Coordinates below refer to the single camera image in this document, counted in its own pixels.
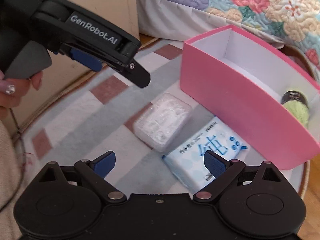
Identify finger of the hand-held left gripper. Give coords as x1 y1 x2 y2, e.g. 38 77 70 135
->
70 49 102 72
110 60 151 89

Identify green yarn ball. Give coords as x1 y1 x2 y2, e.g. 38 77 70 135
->
281 90 312 127

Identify beige cabinet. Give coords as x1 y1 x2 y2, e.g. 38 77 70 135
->
7 0 140 130

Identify blue tissue packet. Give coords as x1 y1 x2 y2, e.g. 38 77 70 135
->
161 116 250 193

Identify checked grey and red rug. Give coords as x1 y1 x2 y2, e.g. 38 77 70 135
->
10 37 312 205

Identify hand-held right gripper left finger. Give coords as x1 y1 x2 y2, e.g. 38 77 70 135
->
37 151 127 203

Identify clear white plastic case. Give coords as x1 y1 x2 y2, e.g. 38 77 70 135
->
132 92 193 152

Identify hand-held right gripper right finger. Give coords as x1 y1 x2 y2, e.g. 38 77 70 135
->
192 151 282 203

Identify pink cardboard box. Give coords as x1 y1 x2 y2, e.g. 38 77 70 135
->
180 25 320 171

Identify floral quilted bed cover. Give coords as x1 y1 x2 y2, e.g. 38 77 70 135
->
136 0 285 48

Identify person's beige clothing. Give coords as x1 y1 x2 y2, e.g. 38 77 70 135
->
0 120 35 240

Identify person's left hand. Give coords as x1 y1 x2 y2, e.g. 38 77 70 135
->
0 69 44 120

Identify floral quilt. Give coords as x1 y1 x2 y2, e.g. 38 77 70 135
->
135 0 320 68

